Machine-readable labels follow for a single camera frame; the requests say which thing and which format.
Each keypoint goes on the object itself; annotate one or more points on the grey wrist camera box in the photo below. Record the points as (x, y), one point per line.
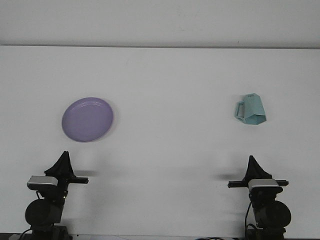
(263, 184)
(41, 182)

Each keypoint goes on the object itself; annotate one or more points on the pale purple round plate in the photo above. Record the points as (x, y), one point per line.
(87, 120)

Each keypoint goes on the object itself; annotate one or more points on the pale blue angular cup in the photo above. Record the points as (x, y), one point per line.
(253, 110)

